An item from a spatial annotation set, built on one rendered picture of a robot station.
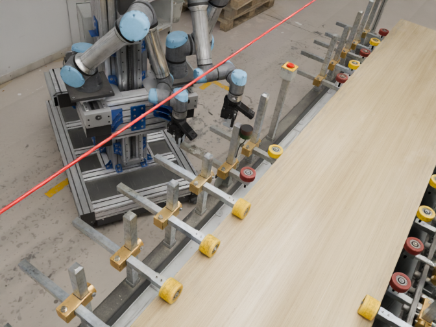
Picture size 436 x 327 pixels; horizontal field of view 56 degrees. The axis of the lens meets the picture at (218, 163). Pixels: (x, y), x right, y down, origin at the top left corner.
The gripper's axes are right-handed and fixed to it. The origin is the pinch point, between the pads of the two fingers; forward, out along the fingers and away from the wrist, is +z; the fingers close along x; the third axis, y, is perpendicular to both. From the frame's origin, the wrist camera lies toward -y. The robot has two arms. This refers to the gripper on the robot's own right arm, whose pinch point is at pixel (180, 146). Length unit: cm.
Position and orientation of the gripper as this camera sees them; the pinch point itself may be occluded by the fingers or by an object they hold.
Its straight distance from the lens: 223.6
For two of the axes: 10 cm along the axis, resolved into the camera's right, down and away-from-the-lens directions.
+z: -1.2, 7.1, 6.9
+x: -5.5, 5.3, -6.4
